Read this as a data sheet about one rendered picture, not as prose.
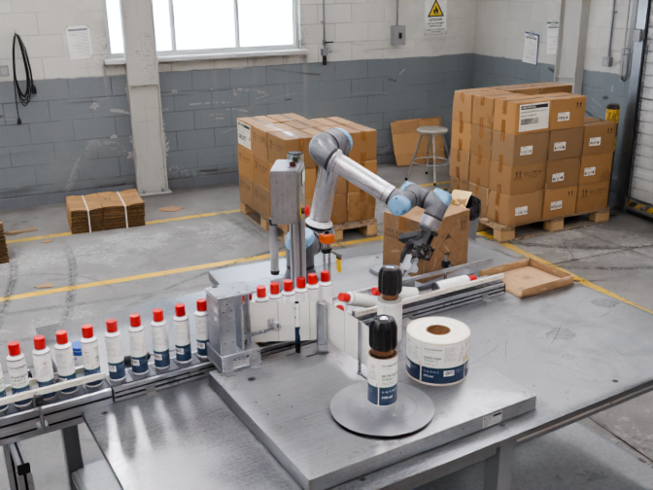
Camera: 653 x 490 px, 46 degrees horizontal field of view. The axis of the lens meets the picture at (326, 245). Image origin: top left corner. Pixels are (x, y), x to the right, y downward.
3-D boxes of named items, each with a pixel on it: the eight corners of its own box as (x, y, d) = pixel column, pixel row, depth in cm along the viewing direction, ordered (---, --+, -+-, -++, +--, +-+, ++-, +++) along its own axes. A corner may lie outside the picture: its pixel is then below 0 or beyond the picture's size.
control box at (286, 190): (271, 224, 266) (269, 170, 259) (278, 210, 282) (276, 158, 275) (300, 225, 265) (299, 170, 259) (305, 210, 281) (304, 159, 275)
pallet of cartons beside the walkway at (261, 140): (379, 235, 654) (380, 130, 624) (289, 251, 619) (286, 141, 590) (318, 200, 756) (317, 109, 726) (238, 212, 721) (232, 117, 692)
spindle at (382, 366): (378, 417, 222) (379, 327, 212) (360, 402, 229) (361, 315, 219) (403, 408, 226) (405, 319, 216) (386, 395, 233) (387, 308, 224)
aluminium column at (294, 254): (297, 327, 293) (292, 154, 271) (292, 323, 297) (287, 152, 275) (307, 324, 296) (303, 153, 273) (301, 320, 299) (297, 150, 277)
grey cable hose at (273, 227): (272, 276, 277) (270, 221, 270) (268, 273, 279) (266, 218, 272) (281, 274, 278) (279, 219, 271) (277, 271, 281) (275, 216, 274)
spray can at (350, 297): (377, 312, 294) (341, 306, 280) (369, 304, 298) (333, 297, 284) (384, 301, 293) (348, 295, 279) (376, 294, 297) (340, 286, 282)
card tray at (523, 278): (521, 298, 316) (522, 289, 315) (479, 278, 338) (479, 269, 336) (572, 283, 331) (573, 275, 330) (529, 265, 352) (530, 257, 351)
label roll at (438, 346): (478, 367, 251) (481, 327, 247) (448, 392, 237) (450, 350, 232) (426, 350, 263) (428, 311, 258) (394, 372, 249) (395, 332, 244)
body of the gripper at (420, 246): (415, 257, 289) (429, 227, 288) (401, 250, 296) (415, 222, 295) (429, 262, 293) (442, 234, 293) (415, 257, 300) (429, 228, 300)
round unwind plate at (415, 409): (367, 451, 208) (367, 447, 208) (311, 401, 233) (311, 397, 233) (456, 418, 223) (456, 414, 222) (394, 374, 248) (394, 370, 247)
